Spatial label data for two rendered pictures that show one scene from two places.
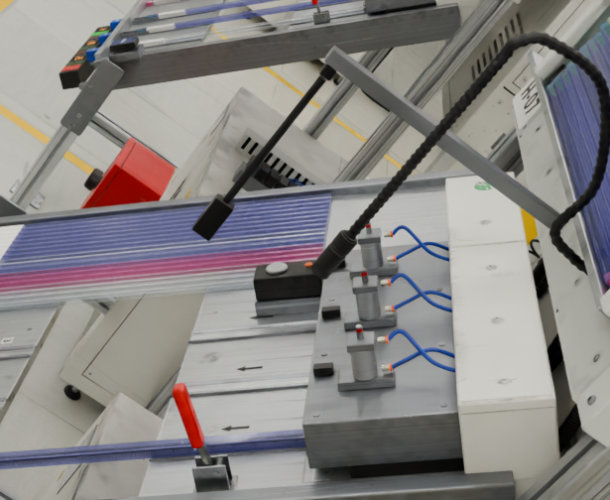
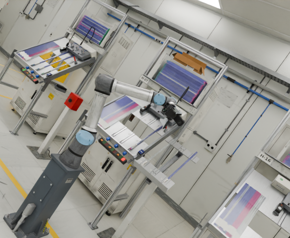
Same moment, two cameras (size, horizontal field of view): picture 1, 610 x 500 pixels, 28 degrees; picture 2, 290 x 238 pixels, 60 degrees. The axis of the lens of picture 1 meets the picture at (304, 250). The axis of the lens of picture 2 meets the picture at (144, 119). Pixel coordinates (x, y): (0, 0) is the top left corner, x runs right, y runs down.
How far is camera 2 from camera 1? 202 cm
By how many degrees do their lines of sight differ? 52
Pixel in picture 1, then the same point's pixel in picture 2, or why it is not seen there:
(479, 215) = not seen: hidden behind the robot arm
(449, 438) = not seen: hidden behind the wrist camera
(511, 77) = (101, 65)
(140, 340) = (49, 120)
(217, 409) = (154, 124)
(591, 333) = (187, 106)
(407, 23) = (88, 61)
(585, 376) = (190, 110)
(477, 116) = (96, 72)
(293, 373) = (155, 118)
